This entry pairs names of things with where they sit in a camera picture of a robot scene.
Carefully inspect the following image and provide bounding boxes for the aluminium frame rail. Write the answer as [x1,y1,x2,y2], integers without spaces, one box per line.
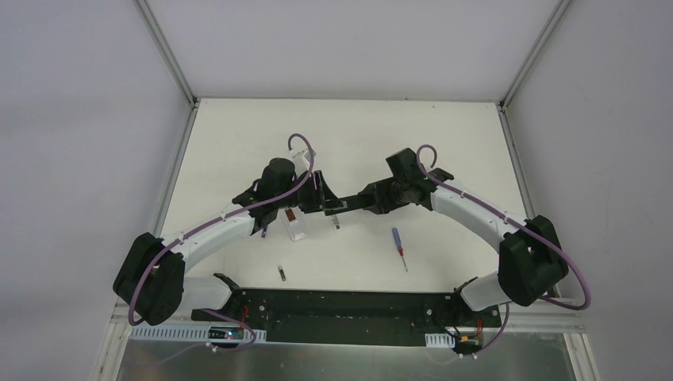
[111,287,586,335]

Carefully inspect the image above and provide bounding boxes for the white remote control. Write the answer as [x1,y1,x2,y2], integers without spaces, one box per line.
[280,207,306,242]

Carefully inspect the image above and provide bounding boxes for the controller board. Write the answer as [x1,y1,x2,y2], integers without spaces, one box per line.
[129,324,267,344]
[424,333,483,353]

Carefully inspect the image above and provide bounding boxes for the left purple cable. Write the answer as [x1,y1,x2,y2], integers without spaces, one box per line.
[127,133,317,328]

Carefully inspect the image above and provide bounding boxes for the black remote control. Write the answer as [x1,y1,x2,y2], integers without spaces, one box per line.
[323,195,371,216]

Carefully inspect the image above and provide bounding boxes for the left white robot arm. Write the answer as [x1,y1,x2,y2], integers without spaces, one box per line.
[113,150,324,325]

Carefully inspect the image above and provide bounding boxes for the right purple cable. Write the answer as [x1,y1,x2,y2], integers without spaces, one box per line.
[415,144,593,311]

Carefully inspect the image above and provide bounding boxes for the blue red screwdriver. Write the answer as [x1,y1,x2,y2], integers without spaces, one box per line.
[391,227,409,272]

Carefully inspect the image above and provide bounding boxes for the right controller board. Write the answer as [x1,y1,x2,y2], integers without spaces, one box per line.
[424,333,483,353]

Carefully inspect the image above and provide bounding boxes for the black battery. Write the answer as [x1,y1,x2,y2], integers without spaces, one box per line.
[278,266,287,282]

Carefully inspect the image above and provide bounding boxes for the left controller board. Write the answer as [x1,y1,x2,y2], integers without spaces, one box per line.
[129,324,267,344]

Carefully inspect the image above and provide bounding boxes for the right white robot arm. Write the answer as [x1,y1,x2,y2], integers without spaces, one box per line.
[360,148,569,325]

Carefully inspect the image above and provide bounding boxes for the white battery cover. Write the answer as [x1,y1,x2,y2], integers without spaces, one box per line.
[331,215,340,230]

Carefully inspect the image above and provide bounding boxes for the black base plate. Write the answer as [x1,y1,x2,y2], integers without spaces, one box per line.
[190,274,502,347]

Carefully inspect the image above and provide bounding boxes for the purple cable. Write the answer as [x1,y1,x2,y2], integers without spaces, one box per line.
[415,144,593,311]
[127,133,317,328]

